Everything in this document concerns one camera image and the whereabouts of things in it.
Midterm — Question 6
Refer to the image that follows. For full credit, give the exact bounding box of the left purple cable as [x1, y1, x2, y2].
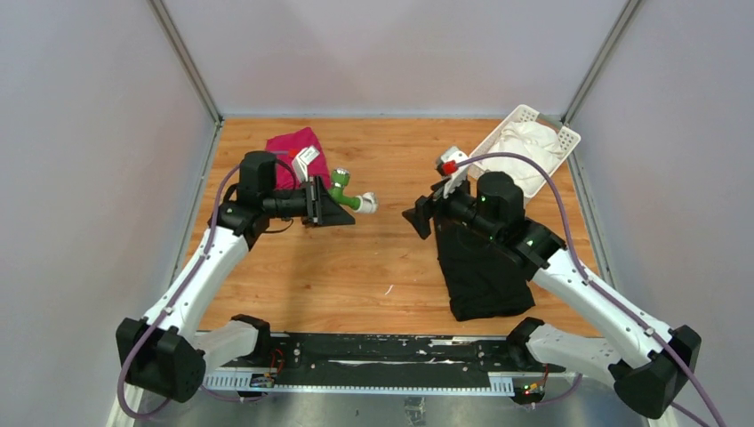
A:
[116, 149, 296, 421]

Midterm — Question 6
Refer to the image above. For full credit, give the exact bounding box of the black folded cloth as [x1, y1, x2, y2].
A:
[433, 216, 535, 322]

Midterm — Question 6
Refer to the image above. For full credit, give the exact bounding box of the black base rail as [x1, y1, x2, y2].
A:
[205, 333, 565, 396]

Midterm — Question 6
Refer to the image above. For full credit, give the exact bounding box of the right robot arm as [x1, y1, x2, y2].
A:
[402, 172, 702, 419]

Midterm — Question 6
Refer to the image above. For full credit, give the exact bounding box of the white plastic basket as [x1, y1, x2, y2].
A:
[468, 104, 582, 202]

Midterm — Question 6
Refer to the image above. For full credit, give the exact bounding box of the purple cable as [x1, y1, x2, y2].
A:
[453, 151, 728, 427]
[116, 149, 296, 421]

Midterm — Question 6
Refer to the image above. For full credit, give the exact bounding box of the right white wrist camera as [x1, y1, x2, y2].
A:
[436, 146, 469, 198]

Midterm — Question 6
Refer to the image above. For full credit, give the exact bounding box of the green water faucet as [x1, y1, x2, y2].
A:
[328, 167, 362, 211]

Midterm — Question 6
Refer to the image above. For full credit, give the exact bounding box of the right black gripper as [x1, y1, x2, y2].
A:
[401, 173, 501, 245]

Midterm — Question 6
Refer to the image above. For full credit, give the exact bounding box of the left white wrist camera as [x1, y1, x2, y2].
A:
[288, 145, 320, 183]

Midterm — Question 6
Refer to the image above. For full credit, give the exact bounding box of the magenta folded cloth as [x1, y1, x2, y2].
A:
[265, 127, 332, 188]

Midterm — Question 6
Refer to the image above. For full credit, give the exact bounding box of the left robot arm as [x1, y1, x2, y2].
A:
[116, 150, 356, 409]

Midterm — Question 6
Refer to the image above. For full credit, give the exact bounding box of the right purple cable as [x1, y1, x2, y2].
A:
[453, 151, 728, 427]

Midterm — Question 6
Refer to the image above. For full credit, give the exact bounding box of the white pipe fitting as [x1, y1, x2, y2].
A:
[355, 192, 379, 214]

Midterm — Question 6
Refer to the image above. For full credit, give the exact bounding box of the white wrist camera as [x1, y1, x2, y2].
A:
[288, 145, 320, 183]
[436, 146, 469, 198]

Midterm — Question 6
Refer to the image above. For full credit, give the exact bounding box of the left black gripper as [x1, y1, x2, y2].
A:
[263, 175, 355, 229]

